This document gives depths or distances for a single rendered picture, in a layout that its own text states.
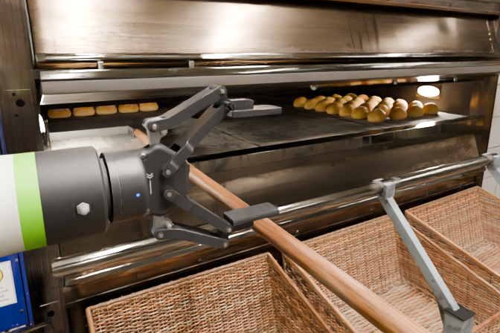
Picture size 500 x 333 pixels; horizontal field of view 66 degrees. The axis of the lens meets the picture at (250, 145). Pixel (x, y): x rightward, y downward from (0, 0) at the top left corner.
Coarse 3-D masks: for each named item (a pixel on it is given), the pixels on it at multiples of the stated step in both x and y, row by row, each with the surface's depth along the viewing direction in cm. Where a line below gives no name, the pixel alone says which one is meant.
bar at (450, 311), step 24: (432, 168) 102; (456, 168) 105; (336, 192) 84; (360, 192) 87; (384, 192) 91; (288, 216) 77; (144, 240) 63; (168, 240) 64; (408, 240) 87; (72, 264) 57; (96, 264) 59; (432, 264) 84; (432, 288) 83; (456, 312) 79
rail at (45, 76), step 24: (48, 72) 71; (72, 72) 73; (96, 72) 75; (120, 72) 77; (144, 72) 80; (168, 72) 82; (192, 72) 85; (216, 72) 88; (240, 72) 91; (264, 72) 94; (288, 72) 98
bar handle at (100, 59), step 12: (48, 60) 74; (60, 60) 75; (72, 60) 76; (84, 60) 77; (96, 60) 79; (108, 60) 80; (120, 60) 81; (132, 60) 82; (144, 60) 84; (156, 60) 85; (168, 60) 86; (180, 60) 88; (192, 60) 89
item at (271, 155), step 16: (400, 128) 152; (416, 128) 153; (432, 128) 158; (448, 128) 164; (464, 128) 170; (288, 144) 125; (304, 144) 125; (320, 144) 128; (336, 144) 132; (352, 144) 136; (368, 144) 140; (192, 160) 107; (208, 160) 108; (224, 160) 110; (240, 160) 113; (256, 160) 116; (272, 160) 119
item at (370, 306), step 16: (192, 176) 87; (208, 192) 80; (224, 192) 75; (256, 224) 63; (272, 224) 61; (272, 240) 59; (288, 240) 57; (288, 256) 56; (304, 256) 53; (320, 256) 52; (320, 272) 50; (336, 272) 48; (336, 288) 47; (352, 288) 45; (352, 304) 45; (368, 304) 43; (384, 304) 42; (368, 320) 43; (384, 320) 41; (400, 320) 40
